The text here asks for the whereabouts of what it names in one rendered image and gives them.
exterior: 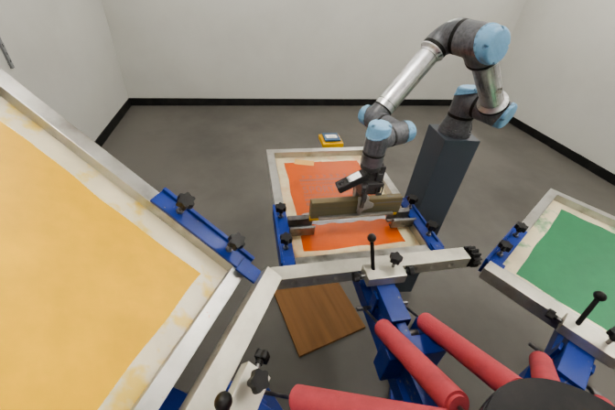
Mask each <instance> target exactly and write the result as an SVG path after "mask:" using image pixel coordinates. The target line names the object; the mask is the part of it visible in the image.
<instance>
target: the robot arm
mask: <svg viewBox="0 0 615 410"><path fill-rule="evenodd" d="M510 43H511V34H510V31H509V29H508V28H507V27H505V26H502V25H500V24H498V23H490V22H484V21H479V20H474V19H469V18H466V17H458V18H454V19H451V20H449V21H448V22H446V23H444V24H442V25H441V26H439V27H437V28H436V29H435V30H433V31H432V32H431V33H430V34H429V35H428V36H427V37H426V38H425V39H424V41H423V42H422V43H421V49H420V50H418V51H417V53H416V54H415V55H414V56H413V57H412V59H411V60H410V61H409V62H408V63H407V65H406V66H405V67H404V68H403V69H402V71H401V72H400V73H399V74H398V75H397V77H396V78H395V79H394V80H393V81H392V83H391V84H390V85H389V86H388V87H387V88H386V90H385V91H384V92H383V93H382V95H381V96H380V97H379V98H378V99H377V100H376V102H375V103H374V104H373V105H369V104H367V105H365V106H363V107H362V108H361V109H360V111H359V114H358V119H359V122H360V123H362V124H363V125H364V126H365V127H367V131H366V134H365V140H364V145H363V150H362V154H361V165H360V167H361V170H359V171H357V172H354V173H352V174H350V175H348V176H347V177H345V178H342V179H340V180H338V181H336V182H335V184H336V187H337V189H338V191H339V193H342V192H344V191H346V190H348V189H351V188H353V191H352V193H353V194H352V196H360V197H358V205H357V210H356V211H357V213H358V215H360V214H361V213H362V211H363V210H367V209H370V208H372V207H373V203H372V202H370V201H369V196H367V195H369V194H370V195H375V196H380V195H382V192H383V186H384V183H383V177H384V173H385V170H386V166H385V165H384V164H383V160H384V156H385V152H386V148H388V147H392V146H398V145H401V144H405V143H407V142H410V141H412V140H413V139H414V138H415V136H416V128H415V125H414V123H412V122H411V121H402V122H400V121H398V120H396V119H394V118H393V117H392V116H390V115H391V114H392V113H393V112H394V110H395V109H396V108H397V107H398V106H399V105H400V103H401V102H402V101H403V100H404V99H405V97H406V96H407V95H408V94H409V93H410V92H411V91H412V90H413V89H414V87H415V86H416V85H417V84H418V83H419V82H420V81H421V80H422V79H423V77H424V76H425V75H426V74H427V73H428V71H429V70H430V69H431V68H432V67H433V66H434V64H435V63H436V62H437V61H441V60H442V59H443V58H444V57H445V56H447V55H448V54H451V55H455V56H458V57H462V58H463V59H464V63H465V66H466V67H467V69H469V70H471V71H472V74H473V78H474V81H475V85H468V84H466V85H460V86H458V88H457V90H456V92H455V93H454V97H453V100H452V102H451V105H450V107H449V110H448V114H447V115H446V117H445V118H444V119H443V121H442V122H441V123H440V124H439V127H438V131H439V132H440V133H441V134H443V135H446V136H448V137H451V138H456V139H468V138H470V135H471V132H472V121H473V118H474V119H476V120H479V121H481V122H483V123H485V124H488V125H490V126H491V127H495V128H502V127H504V126H505V125H507V124H508V123H509V121H510V120H511V119H512V118H513V116H514V114H515V112H516V110H517V104H516V103H514V102H510V100H509V96H508V94H507V93H506V92H504V91H503V87H502V76H501V70H500V63H499V61H501V60H502V59H503V57H504V56H505V54H506V53H507V51H508V48H509V47H508V46H509V44H510ZM365 171H366V172H365ZM381 188H382V191H381ZM380 191H381V192H380Z"/></svg>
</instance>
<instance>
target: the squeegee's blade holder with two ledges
mask: <svg viewBox="0 0 615 410"><path fill-rule="evenodd" d="M393 214H394V213H393V211H392V210H390V211H378V212H366V213H361V214H360V215H358V213H353V214H341V215H329V216H318V220H319V221H325V220H337V219H348V218H360V217H372V216H383V215H393Z"/></svg>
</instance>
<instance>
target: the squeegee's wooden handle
mask: <svg viewBox="0 0 615 410"><path fill-rule="evenodd" d="M367 196H369V201H370V202H372V203H373V207H372V208H370V209H367V210H363V211H362V213H366V212H378V211H390V210H392V211H393V212H398V211H399V209H400V206H401V203H402V200H403V196H402V195H401V194H400V193H395V194H382V195H380V196H375V195H367ZM358 197H360V196H352V197H338V198H324V199H311V200H310V205H309V216H310V219H317V218H318V216H329V215H341V214H353V213H357V211H356V210H357V205H358Z"/></svg>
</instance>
